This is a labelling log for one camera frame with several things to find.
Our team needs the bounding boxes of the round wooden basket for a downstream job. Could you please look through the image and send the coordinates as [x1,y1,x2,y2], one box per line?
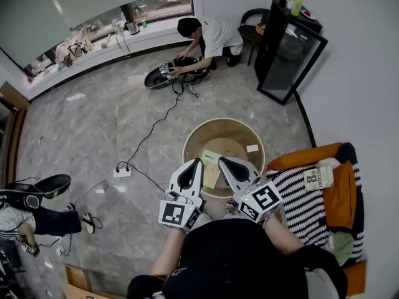
[181,118,266,199]

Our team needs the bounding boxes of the orange cushion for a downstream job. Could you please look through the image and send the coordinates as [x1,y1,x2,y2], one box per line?
[322,160,358,230]

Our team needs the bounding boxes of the black case with green trim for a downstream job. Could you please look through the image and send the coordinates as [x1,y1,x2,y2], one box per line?
[0,173,72,212]

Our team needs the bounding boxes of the black chair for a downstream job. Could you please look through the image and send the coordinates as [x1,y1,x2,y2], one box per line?
[238,8,271,67]

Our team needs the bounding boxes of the white power strip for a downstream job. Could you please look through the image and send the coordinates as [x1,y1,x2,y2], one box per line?
[112,167,133,179]

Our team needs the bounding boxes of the black white striped blanket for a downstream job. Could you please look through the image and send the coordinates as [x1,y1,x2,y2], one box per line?
[266,142,366,266]

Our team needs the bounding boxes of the person's left forearm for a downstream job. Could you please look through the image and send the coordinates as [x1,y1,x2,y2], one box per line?
[150,227,188,277]

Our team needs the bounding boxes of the cardboard box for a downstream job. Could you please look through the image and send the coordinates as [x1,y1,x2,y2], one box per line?
[63,262,126,299]

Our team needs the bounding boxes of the pale green cloth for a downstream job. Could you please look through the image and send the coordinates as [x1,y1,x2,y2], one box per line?
[329,231,355,267]

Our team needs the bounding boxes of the grey roller blind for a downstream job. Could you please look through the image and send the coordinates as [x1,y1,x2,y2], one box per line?
[0,0,191,70]

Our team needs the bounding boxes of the black glass-door cabinet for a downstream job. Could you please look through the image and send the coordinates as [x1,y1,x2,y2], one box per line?
[253,0,329,107]

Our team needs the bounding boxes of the long black cable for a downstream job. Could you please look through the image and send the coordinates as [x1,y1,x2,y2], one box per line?
[115,84,200,194]

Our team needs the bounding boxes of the white cloth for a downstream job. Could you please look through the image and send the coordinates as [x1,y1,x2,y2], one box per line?
[314,156,343,170]

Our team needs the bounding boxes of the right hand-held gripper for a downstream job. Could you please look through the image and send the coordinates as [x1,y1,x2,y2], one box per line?
[217,156,284,224]

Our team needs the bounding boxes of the white cable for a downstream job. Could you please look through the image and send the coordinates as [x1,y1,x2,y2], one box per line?
[73,172,115,206]

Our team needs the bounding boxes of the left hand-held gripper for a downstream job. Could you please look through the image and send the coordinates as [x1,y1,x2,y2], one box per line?
[158,158,207,232]

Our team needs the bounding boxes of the pale green booklet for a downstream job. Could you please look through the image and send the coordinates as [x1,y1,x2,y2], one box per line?
[199,149,221,190]

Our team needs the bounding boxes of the beige handbag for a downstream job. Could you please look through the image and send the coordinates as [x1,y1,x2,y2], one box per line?
[55,40,89,67]

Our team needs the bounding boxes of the steel electric kettle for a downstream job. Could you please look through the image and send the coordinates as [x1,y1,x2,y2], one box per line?
[123,19,142,36]

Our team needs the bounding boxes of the orange seat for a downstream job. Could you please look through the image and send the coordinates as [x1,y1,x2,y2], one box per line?
[266,141,369,296]

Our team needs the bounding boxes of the wooden door frame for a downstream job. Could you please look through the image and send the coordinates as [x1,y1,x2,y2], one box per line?
[0,81,32,187]

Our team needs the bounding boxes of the person's black shirt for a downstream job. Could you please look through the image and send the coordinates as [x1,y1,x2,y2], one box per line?
[127,218,349,299]

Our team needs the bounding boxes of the person's right forearm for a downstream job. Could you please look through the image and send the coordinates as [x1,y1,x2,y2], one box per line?
[262,215,305,257]

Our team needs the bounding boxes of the beige printed book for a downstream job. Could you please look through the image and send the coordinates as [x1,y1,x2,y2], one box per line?
[303,164,335,193]

